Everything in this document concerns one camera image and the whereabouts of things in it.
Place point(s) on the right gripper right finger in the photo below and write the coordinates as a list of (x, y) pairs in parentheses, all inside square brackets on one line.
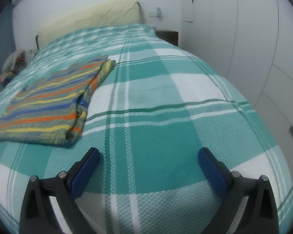
[(260, 214)]

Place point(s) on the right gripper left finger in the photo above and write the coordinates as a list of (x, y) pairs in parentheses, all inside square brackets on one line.
[(37, 215)]

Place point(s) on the multicolour striped knit sweater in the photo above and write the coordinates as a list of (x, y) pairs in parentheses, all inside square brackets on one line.
[(53, 110)]

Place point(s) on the pile of clothes by bed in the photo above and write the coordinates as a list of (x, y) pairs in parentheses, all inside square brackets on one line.
[(15, 63)]

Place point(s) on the teal white checked bedspread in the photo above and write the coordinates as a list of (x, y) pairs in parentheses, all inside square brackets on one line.
[(149, 118)]

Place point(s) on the blue-grey curtain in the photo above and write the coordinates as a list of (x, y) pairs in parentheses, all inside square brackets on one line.
[(7, 40)]

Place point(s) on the white wardrobe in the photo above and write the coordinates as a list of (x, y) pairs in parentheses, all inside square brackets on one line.
[(249, 42)]

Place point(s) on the dark wooden nightstand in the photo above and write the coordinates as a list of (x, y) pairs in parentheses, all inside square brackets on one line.
[(169, 36)]

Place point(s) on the cream padded headboard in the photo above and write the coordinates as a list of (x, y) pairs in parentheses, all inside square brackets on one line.
[(106, 14)]

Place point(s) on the wall socket with blue plug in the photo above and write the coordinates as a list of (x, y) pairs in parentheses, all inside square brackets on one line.
[(157, 13)]

